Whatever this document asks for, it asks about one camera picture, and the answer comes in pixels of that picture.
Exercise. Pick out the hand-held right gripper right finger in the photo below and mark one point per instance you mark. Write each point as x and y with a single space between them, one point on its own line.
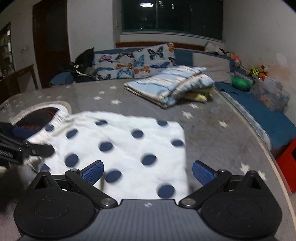
202 172

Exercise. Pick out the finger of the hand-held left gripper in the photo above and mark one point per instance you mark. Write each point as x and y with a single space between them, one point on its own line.
23 132
41 150

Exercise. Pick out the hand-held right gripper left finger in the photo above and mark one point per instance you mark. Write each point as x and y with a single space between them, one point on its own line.
93 172

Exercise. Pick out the white navy polka dot garment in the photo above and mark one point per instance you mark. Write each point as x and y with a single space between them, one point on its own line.
129 143

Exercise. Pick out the black clothes pile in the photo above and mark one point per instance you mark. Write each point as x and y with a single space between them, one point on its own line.
81 67

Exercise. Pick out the round table heater well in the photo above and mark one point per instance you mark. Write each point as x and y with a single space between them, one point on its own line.
37 115

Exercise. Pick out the dark wooden side desk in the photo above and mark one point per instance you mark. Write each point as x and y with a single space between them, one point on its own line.
20 81

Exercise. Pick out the yellow folded cloth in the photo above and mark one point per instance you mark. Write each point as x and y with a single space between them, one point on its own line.
198 96

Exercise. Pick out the blue corner sofa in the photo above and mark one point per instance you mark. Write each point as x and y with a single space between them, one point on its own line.
266 120

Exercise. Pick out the wooden display cabinet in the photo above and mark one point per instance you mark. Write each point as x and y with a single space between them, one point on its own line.
5 48

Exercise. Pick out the red plastic stool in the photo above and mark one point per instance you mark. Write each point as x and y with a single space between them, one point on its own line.
288 162

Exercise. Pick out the blue white striped blanket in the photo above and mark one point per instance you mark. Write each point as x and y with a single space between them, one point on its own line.
166 85

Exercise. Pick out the dark wooden door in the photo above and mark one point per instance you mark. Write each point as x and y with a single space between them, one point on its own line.
50 41

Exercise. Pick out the green bowl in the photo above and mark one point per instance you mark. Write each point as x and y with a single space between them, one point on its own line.
240 83

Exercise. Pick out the clear plastic storage box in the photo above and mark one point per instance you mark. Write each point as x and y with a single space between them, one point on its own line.
272 95

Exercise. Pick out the butterfly print pillow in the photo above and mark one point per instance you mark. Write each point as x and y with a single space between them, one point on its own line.
113 66
152 60

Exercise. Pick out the brown plush bear toy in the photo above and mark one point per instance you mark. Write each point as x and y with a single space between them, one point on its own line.
256 71

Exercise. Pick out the orange plush toy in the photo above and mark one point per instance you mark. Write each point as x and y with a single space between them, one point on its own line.
234 58

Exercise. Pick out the black white plush toy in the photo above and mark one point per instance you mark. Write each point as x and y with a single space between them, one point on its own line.
214 47

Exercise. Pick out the green framed window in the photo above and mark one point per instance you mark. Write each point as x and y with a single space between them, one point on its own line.
171 16

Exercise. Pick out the wooden wall rail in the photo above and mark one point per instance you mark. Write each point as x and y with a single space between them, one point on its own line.
138 44

